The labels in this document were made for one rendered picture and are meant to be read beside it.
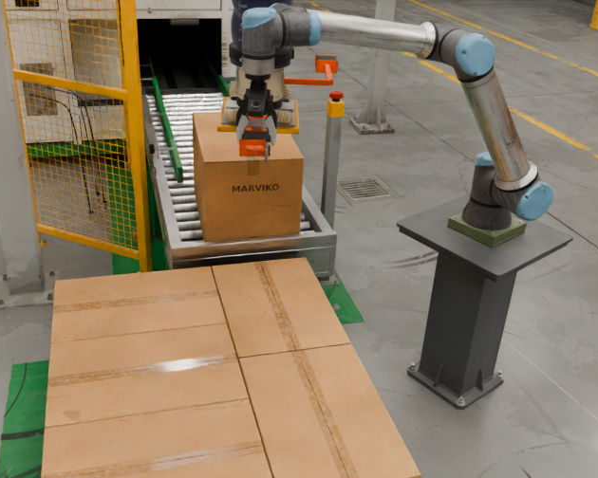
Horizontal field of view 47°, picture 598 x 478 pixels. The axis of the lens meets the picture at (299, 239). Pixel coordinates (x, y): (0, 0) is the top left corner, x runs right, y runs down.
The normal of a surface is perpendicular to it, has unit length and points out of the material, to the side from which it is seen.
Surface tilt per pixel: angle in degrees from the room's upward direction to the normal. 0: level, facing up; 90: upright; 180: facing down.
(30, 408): 0
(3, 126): 89
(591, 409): 0
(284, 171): 90
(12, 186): 90
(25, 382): 0
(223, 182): 90
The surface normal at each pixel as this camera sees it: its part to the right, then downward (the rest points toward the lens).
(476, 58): 0.31, 0.33
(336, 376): 0.05, -0.87
